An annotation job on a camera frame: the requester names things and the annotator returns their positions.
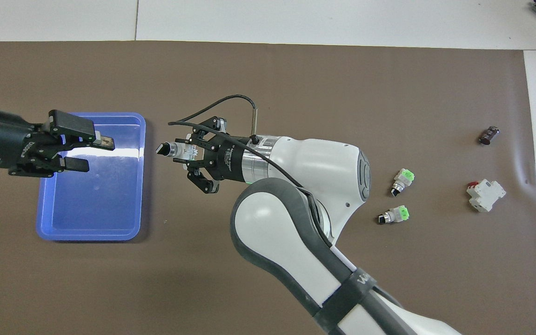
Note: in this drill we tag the white red circuit breaker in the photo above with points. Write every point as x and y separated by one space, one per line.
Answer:
485 195

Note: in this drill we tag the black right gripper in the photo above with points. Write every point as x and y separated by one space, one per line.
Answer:
228 158

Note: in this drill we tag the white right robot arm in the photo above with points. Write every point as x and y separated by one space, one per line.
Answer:
324 163

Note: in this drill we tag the white orange selector switch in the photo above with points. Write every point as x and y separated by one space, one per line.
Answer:
175 150

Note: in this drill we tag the small dark terminal block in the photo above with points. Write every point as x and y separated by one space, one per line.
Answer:
489 135

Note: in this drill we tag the brown table mat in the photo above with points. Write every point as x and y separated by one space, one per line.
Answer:
296 83

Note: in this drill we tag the blue plastic tray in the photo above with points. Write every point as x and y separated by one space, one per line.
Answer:
93 204

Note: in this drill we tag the white green selector switch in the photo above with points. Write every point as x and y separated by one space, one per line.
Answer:
394 215
403 180

